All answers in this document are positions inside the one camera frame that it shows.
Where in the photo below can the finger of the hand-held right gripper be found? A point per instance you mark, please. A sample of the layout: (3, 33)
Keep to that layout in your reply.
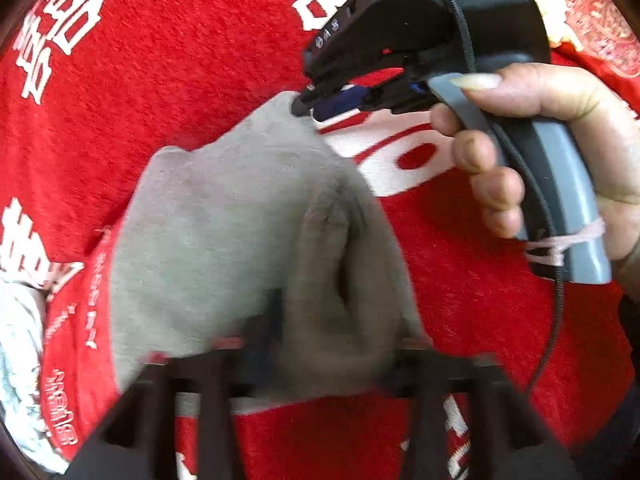
(345, 99)

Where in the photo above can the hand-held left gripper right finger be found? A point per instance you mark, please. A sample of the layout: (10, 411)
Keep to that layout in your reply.
(435, 372)

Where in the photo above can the light blue floral quilt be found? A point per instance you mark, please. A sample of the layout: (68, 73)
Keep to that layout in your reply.
(20, 360)

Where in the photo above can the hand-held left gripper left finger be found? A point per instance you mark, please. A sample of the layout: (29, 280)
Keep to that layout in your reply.
(262, 355)

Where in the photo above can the grey knit garment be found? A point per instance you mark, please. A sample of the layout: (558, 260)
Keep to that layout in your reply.
(225, 220)

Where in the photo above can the person's right hand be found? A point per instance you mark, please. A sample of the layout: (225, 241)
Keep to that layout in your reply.
(560, 105)

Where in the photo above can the red patterned cloth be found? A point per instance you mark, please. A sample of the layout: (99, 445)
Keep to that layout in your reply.
(605, 25)

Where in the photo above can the red printed blanket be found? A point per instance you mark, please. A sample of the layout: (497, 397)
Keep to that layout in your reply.
(150, 85)

